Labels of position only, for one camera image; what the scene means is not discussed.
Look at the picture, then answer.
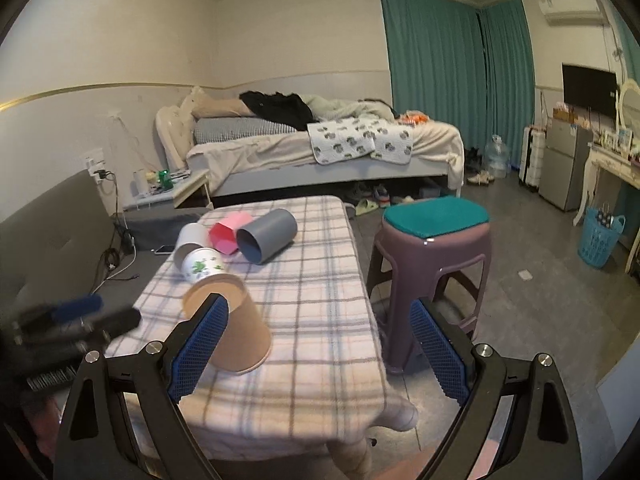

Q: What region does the brown paper cup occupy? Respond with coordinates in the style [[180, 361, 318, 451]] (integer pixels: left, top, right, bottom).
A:
[[182, 274, 272, 375]]

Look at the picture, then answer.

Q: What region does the white floral paper cup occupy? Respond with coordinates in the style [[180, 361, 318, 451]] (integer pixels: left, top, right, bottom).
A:
[[180, 247, 226, 284]]

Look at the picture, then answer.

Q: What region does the plain white cup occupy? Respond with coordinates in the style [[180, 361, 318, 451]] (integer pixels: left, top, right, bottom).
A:
[[172, 222, 210, 271]]

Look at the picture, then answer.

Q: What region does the pink hexagonal cup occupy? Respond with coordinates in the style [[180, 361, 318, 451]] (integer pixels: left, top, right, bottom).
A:
[[208, 211, 253, 256]]

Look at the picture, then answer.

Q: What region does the grey plastic cup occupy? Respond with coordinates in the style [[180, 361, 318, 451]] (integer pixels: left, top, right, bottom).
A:
[[235, 208, 298, 264]]

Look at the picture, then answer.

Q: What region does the grey sofa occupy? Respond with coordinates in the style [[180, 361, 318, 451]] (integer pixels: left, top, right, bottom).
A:
[[1, 171, 207, 321]]

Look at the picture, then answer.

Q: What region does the plaid blanket table cover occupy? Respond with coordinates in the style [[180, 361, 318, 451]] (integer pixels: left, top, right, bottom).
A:
[[102, 194, 420, 480]]

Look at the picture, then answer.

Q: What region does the white bedside table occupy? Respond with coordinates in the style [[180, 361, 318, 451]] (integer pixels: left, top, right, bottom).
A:
[[124, 170, 213, 211]]

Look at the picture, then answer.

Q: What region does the white tumbler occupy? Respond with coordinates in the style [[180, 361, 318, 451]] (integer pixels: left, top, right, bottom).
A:
[[134, 169, 150, 197]]

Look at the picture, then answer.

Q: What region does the green soda can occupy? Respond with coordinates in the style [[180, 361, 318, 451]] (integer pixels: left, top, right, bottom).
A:
[[156, 170, 174, 191]]

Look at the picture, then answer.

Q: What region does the bed with beige sheets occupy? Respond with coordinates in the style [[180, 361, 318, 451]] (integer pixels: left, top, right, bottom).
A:
[[155, 87, 464, 194]]

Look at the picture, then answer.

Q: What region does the blue laundry basket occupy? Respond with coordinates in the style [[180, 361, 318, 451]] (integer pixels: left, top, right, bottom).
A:
[[578, 207, 626, 269]]

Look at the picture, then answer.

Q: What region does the checkered pillow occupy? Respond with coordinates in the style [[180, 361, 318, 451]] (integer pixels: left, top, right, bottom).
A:
[[194, 117, 296, 144]]

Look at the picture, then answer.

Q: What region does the purple plastic stool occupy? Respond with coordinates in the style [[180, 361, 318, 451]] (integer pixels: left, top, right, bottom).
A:
[[366, 216, 492, 375]]

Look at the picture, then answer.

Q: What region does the beige pillow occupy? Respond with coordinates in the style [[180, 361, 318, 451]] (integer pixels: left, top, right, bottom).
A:
[[192, 94, 254, 119]]

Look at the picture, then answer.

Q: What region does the leaf patterned quilted mat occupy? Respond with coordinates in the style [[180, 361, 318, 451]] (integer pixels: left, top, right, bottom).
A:
[[307, 118, 413, 166]]

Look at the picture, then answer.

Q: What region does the teal stool cushion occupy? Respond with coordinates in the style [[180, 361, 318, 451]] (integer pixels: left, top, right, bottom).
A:
[[383, 196, 489, 240]]

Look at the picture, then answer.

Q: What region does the black clothing on bed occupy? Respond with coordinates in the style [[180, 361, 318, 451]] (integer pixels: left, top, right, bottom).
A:
[[239, 91, 316, 131]]

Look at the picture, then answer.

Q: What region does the white suitcase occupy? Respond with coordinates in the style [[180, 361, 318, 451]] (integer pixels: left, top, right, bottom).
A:
[[518, 125, 547, 192]]

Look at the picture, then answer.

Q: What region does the light green duvet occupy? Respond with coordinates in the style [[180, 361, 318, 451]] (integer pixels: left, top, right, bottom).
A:
[[300, 94, 395, 122]]

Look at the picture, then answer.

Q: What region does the large water jug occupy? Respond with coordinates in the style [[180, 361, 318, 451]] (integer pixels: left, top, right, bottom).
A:
[[484, 134, 511, 179]]

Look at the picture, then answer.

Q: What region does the silver mini fridge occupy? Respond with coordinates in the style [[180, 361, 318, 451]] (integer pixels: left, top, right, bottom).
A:
[[539, 119, 592, 211]]

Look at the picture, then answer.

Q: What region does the white vanity desk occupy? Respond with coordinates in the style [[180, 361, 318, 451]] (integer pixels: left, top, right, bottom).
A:
[[572, 77, 640, 276]]

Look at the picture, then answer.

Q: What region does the black television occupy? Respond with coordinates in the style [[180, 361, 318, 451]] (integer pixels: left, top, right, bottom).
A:
[[562, 64, 618, 118]]

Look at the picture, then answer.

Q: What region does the teal curtain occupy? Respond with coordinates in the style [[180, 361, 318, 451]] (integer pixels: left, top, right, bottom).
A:
[[381, 0, 535, 165]]

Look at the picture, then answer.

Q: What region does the white air conditioner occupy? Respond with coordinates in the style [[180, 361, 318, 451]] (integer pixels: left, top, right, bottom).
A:
[[538, 0, 608, 26]]

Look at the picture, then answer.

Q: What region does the white charging cable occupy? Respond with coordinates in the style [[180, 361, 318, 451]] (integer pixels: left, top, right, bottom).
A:
[[89, 238, 139, 294]]

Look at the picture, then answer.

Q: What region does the black charging cable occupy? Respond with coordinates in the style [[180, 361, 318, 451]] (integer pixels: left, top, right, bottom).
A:
[[89, 171, 139, 286]]

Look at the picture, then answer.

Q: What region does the wall power outlet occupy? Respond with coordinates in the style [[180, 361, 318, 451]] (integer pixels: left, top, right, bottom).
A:
[[82, 148, 106, 184]]

